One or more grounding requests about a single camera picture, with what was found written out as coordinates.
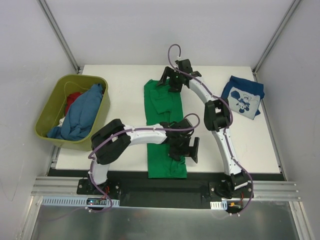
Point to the olive green plastic bin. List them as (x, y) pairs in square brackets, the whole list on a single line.
[(54, 108)]

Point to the teal blue t shirt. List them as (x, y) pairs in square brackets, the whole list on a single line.
[(80, 117)]

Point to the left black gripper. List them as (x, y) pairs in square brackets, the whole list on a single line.
[(186, 151)]

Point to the left slotted cable duct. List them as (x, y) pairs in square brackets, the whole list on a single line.
[(65, 201)]

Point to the frame post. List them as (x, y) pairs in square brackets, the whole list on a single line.
[(294, 5), (59, 34)]

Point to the slotted cable duct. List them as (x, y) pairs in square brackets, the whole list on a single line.
[(65, 201), (219, 205)]

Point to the white garment in bin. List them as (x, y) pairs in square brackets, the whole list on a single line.
[(61, 121)]

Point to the red t shirt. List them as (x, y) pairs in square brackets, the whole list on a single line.
[(70, 100)]

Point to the folded navy printed t shirt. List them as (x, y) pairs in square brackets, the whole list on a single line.
[(244, 96)]

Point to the right frame post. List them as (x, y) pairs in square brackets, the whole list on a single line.
[(294, 5)]

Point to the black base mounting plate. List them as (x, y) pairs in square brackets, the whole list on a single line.
[(136, 189)]

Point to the right slotted cable duct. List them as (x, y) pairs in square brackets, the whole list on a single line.
[(219, 205)]

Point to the aluminium extrusion rail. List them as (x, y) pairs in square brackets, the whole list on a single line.
[(286, 191)]

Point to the green t shirt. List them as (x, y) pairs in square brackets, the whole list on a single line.
[(160, 105)]

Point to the left frame post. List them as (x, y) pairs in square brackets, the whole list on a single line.
[(59, 34)]

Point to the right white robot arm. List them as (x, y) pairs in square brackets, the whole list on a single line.
[(217, 119)]

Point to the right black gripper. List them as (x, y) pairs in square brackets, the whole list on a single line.
[(173, 78)]

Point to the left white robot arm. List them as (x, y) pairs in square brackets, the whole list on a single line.
[(113, 139)]

